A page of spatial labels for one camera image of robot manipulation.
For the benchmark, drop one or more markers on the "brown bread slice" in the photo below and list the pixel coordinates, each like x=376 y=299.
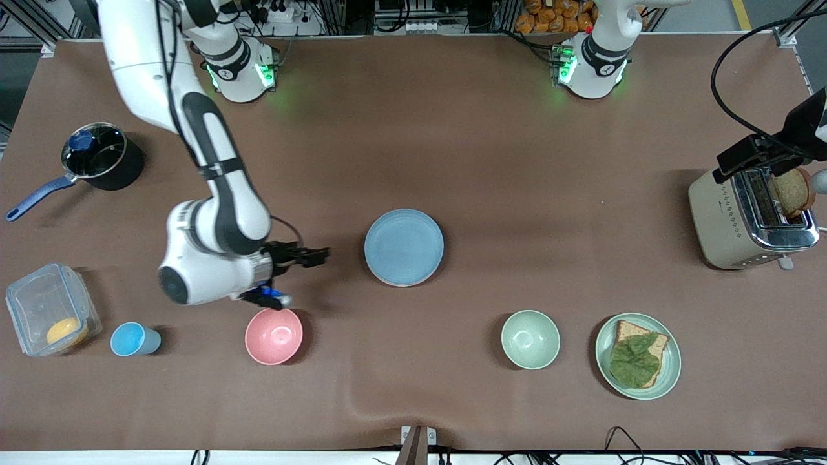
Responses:
x=630 y=329

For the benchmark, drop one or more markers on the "clear plastic container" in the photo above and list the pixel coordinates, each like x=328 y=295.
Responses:
x=45 y=303

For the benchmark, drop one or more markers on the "bag of orange snacks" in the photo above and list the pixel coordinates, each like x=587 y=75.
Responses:
x=555 y=16

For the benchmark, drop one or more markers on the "pink bowl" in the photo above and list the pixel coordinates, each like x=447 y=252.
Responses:
x=274 y=339

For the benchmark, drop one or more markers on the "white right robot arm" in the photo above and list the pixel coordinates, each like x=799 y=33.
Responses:
x=219 y=206

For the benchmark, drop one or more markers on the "metal table clamp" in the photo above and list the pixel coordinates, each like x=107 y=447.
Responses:
x=418 y=442

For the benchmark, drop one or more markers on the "glass lid with blue knob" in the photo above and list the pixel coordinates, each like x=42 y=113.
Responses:
x=97 y=148

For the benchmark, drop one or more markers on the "orange round food piece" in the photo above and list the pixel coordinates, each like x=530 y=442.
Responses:
x=66 y=332

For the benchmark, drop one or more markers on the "blue plate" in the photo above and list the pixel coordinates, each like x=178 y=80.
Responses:
x=404 y=247

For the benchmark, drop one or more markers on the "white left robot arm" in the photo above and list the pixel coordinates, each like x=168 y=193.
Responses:
x=597 y=68

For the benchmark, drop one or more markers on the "white power strip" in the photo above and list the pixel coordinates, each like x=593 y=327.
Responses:
x=274 y=11

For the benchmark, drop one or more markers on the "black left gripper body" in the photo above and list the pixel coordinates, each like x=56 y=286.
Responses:
x=803 y=123

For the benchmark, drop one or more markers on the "green bowl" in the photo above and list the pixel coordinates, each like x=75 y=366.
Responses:
x=530 y=340

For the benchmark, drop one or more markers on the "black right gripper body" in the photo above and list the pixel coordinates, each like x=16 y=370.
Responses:
x=282 y=254

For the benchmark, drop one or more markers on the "green lettuce leaf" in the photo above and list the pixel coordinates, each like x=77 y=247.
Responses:
x=633 y=365

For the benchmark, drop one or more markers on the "brown table cover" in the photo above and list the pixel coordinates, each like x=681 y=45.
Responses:
x=452 y=129

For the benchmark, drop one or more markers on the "beige chrome toaster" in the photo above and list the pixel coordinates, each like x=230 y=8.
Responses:
x=723 y=219

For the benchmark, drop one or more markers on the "brown toast slice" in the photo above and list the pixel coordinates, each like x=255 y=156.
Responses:
x=791 y=192

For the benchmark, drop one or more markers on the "green plate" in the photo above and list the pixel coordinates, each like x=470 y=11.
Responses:
x=672 y=361

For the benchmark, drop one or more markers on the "blue cup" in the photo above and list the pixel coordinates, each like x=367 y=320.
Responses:
x=132 y=339

